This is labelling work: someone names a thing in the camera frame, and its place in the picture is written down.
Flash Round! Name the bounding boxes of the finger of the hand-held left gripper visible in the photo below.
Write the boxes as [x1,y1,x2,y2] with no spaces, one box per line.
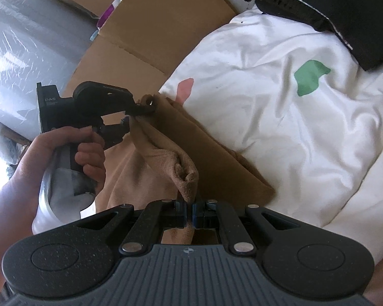
[97,118,131,149]
[99,84,156,117]

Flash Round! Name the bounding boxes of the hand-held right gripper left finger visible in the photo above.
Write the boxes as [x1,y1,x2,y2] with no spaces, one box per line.
[61,194,186,256]

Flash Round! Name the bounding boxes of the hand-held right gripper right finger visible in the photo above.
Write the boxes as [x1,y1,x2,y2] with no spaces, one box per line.
[193,200,323,256]

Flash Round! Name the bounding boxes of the brown printed t-shirt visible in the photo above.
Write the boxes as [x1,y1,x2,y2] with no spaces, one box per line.
[94,94,277,246]

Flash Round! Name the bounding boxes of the person's left forearm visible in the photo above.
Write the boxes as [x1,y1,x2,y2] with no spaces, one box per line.
[0,178,42,294]

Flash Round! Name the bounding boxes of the person's left hand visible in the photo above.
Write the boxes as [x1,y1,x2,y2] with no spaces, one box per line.
[11,127,106,205]

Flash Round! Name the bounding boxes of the plastic-wrapped grey washing machine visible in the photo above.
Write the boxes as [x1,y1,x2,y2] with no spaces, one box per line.
[0,0,101,134]

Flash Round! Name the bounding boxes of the brown cardboard sheet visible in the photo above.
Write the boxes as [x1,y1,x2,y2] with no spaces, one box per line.
[29,0,240,110]

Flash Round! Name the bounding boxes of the purple detergent packet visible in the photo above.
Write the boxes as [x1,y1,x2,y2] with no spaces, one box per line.
[97,0,139,29]

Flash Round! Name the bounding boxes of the white printed blanket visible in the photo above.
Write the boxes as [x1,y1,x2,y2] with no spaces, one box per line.
[32,9,383,262]

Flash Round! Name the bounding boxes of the black garment with floral trim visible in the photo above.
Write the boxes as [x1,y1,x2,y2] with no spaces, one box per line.
[223,0,383,71]

